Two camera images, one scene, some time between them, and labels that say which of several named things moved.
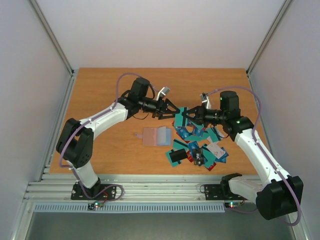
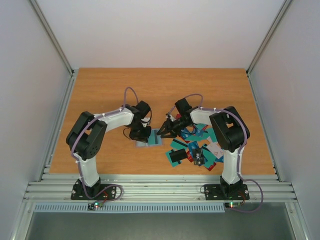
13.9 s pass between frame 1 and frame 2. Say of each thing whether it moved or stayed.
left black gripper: moved
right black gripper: moved
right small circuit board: stayed
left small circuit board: stayed
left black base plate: stayed
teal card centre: stayed
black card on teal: stayed
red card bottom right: stayed
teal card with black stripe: moved
